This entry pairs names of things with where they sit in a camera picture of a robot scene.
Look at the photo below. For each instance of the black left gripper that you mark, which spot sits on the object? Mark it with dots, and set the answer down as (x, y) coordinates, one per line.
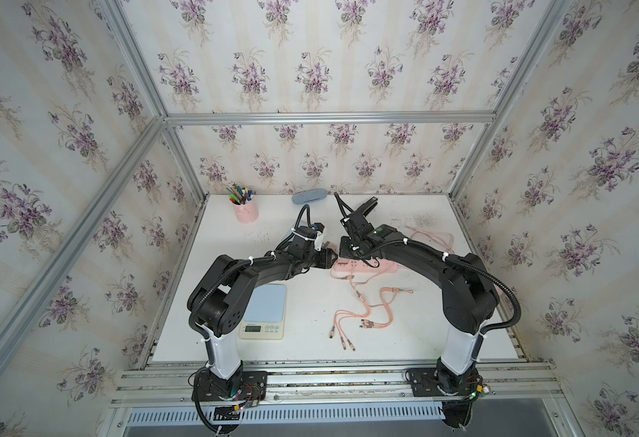
(327, 259)

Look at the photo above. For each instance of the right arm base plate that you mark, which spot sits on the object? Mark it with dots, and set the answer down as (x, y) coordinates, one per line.
(440, 381)

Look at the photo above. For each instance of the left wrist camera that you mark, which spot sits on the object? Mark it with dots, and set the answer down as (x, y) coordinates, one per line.
(317, 235)

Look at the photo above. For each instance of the aluminium mounting rail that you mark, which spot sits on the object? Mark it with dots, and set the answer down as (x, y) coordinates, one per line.
(331, 382)

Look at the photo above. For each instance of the coloured pens bunch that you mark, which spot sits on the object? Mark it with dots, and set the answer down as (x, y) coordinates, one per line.
(238, 195)

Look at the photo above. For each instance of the pink power strip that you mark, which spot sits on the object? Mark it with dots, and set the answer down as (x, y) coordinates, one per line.
(345, 267)

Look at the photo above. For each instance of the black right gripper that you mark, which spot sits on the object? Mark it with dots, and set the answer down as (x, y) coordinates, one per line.
(343, 248)

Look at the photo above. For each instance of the pink pen holder cup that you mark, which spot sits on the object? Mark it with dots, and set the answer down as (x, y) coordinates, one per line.
(247, 213)

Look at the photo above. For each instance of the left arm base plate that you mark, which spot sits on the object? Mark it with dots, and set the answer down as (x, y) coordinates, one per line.
(242, 386)

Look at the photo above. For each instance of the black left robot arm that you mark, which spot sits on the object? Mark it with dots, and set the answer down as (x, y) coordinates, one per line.
(218, 303)

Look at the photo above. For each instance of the blue glasses case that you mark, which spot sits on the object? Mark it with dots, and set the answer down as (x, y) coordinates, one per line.
(308, 196)

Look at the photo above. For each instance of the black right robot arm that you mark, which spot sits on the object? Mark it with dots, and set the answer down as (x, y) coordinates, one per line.
(475, 302)

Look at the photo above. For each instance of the near blue kitchen scale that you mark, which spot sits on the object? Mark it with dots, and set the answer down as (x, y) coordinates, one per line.
(264, 318)

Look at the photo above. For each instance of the black stapler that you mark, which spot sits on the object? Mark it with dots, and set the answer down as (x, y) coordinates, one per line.
(368, 206)

